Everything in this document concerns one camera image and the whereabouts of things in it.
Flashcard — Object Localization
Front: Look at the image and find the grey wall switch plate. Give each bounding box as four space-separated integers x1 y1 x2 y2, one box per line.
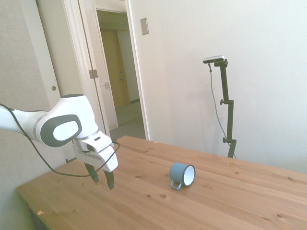
140 17 149 36

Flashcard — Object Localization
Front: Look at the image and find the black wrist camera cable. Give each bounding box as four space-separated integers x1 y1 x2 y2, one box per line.
0 103 121 178

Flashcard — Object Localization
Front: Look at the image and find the grey camera on stand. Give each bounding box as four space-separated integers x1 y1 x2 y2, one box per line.
203 55 226 64

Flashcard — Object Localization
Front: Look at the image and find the white door frame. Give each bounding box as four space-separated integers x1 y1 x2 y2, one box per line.
63 0 151 141

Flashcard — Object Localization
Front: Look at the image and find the blue enamel mug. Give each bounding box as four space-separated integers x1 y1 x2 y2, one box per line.
169 162 196 191

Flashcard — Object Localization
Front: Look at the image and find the white open door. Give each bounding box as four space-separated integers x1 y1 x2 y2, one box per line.
35 0 93 113

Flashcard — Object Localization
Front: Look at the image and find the black jointed camera stand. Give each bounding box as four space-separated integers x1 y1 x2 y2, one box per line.
214 59 238 159

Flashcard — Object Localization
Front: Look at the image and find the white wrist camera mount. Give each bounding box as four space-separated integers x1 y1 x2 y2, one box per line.
80 133 113 153

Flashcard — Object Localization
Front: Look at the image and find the wooden hallway door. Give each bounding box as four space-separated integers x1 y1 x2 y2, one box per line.
100 28 131 107

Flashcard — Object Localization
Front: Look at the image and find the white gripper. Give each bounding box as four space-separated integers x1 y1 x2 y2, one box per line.
72 139 119 191

